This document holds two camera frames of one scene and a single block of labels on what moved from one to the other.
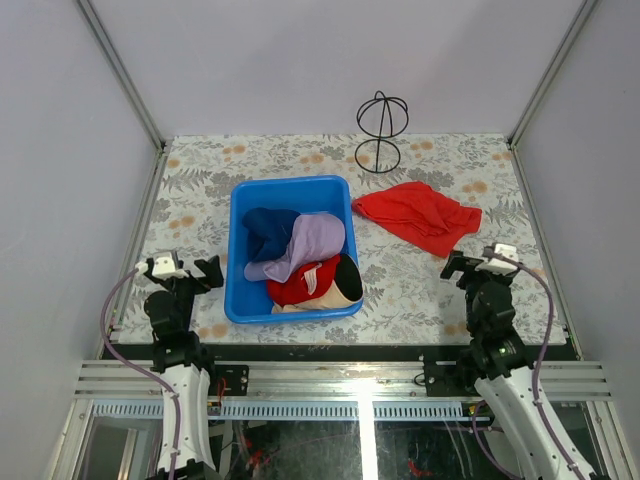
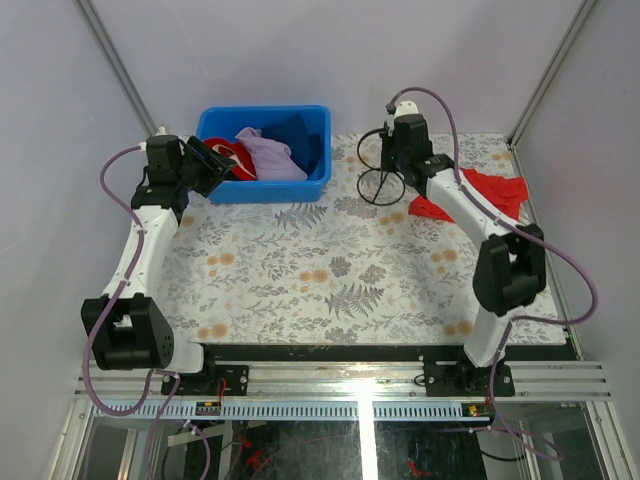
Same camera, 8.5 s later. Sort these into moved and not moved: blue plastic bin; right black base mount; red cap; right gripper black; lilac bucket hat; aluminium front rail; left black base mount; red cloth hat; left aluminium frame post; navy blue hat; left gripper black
Moved: left gripper black; lilac bucket hat; red cloth hat; red cap; navy blue hat; blue plastic bin; right gripper black
Not moved: aluminium front rail; left aluminium frame post; left black base mount; right black base mount
